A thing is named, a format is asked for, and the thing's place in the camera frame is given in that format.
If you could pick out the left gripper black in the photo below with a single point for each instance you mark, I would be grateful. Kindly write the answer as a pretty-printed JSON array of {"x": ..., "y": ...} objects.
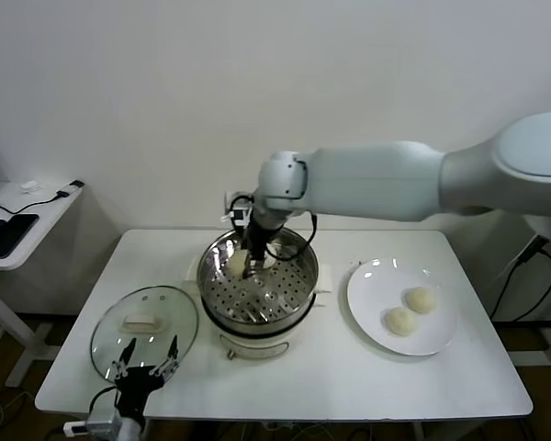
[{"x": 135, "y": 390}]

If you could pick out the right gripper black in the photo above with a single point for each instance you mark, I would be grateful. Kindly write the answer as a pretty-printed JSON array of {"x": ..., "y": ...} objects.
[{"x": 262, "y": 232}]

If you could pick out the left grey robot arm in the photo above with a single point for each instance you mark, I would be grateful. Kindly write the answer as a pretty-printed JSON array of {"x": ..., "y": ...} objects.
[{"x": 133, "y": 429}]

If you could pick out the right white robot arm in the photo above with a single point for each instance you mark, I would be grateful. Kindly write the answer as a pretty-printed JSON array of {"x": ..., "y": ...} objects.
[{"x": 372, "y": 184}]

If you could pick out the stainless steel steamer basket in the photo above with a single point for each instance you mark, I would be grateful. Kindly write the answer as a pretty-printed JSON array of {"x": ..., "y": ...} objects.
[{"x": 257, "y": 298}]

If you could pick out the white electric cooker base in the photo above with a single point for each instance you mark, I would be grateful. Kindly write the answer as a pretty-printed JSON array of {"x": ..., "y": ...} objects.
[{"x": 252, "y": 344}]

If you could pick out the white round plate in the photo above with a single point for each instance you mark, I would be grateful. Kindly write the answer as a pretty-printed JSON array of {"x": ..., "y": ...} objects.
[{"x": 376, "y": 285}]

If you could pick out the white height-adjustable desk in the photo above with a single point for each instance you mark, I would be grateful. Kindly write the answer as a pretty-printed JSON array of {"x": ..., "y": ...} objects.
[{"x": 41, "y": 229}]

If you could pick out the black smartphone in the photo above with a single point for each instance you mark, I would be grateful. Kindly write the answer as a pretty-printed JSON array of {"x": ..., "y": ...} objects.
[{"x": 11, "y": 234}]

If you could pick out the small white object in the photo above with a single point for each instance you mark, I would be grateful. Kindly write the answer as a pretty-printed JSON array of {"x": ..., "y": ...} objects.
[{"x": 30, "y": 187}]

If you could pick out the black power plug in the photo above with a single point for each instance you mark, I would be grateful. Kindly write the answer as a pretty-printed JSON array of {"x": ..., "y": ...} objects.
[{"x": 530, "y": 250}]

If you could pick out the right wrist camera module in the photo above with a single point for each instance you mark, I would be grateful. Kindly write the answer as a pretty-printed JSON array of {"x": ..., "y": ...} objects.
[{"x": 238, "y": 213}]

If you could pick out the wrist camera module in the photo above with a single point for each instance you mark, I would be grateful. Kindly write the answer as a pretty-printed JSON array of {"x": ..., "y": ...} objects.
[
  {"x": 98, "y": 422},
  {"x": 238, "y": 213}
]

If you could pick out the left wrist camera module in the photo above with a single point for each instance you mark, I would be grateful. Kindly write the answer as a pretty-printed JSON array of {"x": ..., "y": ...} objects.
[{"x": 98, "y": 422}]

